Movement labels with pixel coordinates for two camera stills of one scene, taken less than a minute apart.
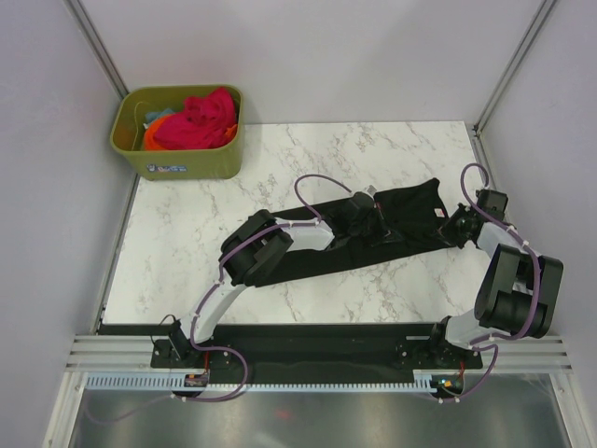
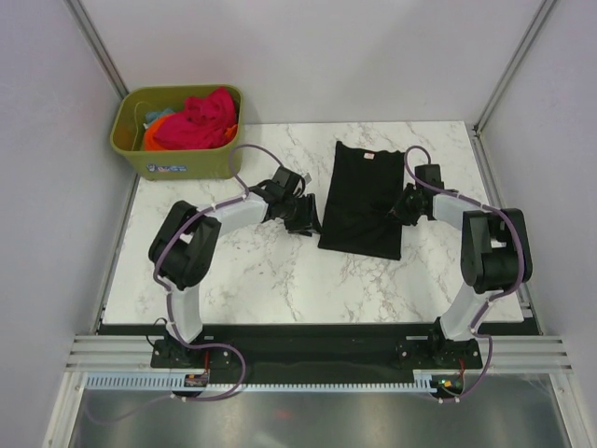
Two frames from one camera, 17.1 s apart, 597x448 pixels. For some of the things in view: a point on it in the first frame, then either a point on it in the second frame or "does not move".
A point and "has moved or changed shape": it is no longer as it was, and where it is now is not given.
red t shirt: x=202 y=124 does not move
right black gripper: x=446 y=229 → x=399 y=211
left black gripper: x=383 y=233 → x=309 y=222
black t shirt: x=404 y=220 has moved or changed shape
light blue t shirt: x=150 y=117 does not move
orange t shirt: x=150 y=143 does not move
